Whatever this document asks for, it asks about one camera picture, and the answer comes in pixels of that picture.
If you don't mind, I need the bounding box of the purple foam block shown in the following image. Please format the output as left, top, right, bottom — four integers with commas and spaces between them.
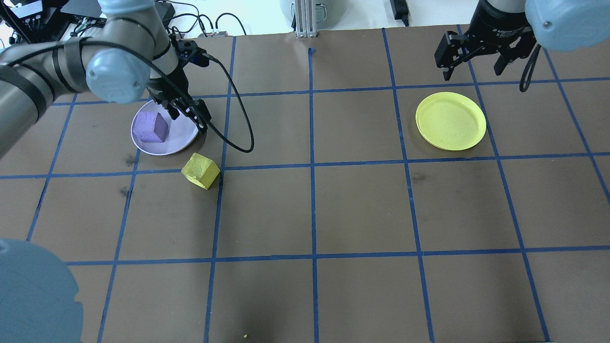
132, 111, 168, 143

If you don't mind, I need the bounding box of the yellow foam block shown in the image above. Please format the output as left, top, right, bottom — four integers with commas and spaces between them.
181, 152, 221, 190

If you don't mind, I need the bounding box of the purple plate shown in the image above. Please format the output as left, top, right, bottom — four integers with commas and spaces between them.
131, 98, 200, 156

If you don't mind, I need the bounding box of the yellow plate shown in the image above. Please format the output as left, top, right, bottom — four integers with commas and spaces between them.
416, 92, 487, 151

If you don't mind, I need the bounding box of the black power adapter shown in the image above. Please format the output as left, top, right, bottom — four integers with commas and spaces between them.
389, 0, 411, 27

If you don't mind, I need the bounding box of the black power brick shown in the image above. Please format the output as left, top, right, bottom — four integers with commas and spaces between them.
155, 0, 176, 25

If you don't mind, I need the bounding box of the flat black electronic box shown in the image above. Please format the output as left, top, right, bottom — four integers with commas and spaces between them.
60, 0, 104, 18

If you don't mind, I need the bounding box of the silver pot with lid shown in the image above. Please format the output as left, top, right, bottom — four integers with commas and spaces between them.
280, 0, 345, 25

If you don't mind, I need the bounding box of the black device with white label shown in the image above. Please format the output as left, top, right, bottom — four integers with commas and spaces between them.
0, 0, 60, 44

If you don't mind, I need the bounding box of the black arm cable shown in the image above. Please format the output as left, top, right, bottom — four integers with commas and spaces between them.
518, 42, 542, 93
0, 38, 255, 154

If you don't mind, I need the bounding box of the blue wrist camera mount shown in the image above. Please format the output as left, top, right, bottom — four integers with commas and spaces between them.
173, 39, 210, 68

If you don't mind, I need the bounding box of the black looped cable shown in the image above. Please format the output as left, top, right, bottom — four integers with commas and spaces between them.
214, 12, 248, 37

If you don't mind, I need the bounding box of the aluminium profile post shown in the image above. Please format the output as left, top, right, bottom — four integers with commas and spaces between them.
292, 0, 319, 38

